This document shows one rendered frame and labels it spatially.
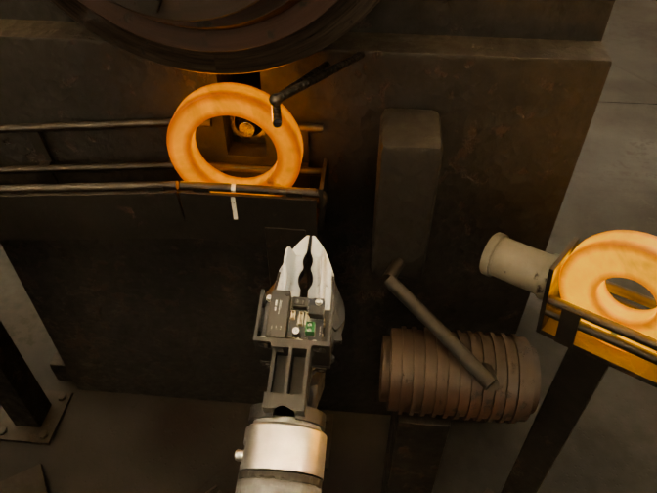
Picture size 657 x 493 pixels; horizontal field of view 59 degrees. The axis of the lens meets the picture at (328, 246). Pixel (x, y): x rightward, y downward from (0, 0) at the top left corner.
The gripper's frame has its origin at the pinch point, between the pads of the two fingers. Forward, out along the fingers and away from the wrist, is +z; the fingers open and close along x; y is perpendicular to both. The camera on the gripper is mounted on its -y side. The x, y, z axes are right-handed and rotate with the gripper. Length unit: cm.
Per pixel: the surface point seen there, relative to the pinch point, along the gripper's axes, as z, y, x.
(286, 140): 17.2, -2.0, 4.9
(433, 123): 20.1, -0.2, -13.9
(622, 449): -2, -76, -67
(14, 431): -10, -75, 68
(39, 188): 12.4, -10.1, 40.4
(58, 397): -1, -77, 62
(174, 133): 17.2, -2.0, 19.9
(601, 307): -1.5, -5.9, -34.4
